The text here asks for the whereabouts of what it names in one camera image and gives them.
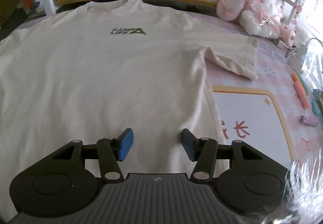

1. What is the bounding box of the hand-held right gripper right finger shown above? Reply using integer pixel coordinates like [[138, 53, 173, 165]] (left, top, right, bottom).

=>
[[181, 128, 265, 181]]

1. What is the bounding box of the pink white plush bunny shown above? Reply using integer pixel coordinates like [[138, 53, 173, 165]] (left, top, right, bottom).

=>
[[216, 0, 283, 36]]

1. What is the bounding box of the clear plastic wrap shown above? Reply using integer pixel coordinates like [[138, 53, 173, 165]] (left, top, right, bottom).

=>
[[284, 156, 323, 224]]

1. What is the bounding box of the small pink plush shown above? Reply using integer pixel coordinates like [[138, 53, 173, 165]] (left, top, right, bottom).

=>
[[278, 24, 298, 46]]

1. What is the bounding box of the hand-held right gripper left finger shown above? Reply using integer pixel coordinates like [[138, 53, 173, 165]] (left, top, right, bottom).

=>
[[52, 128, 134, 181]]

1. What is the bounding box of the cream t-shirt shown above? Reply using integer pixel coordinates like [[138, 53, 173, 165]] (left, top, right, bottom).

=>
[[0, 0, 260, 219]]

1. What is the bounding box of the pink checked printed mat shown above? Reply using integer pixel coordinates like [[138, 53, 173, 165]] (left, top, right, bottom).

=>
[[5, 8, 323, 214]]

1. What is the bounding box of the orange highlighter pen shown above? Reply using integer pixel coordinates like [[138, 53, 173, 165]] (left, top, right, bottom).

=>
[[291, 73, 307, 96], [294, 85, 310, 110]]

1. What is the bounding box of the purple clip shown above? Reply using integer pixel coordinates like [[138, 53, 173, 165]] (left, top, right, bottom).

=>
[[300, 115, 317, 127]]

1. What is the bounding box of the teal blue toy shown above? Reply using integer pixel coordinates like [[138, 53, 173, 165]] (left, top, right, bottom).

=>
[[311, 89, 323, 116]]

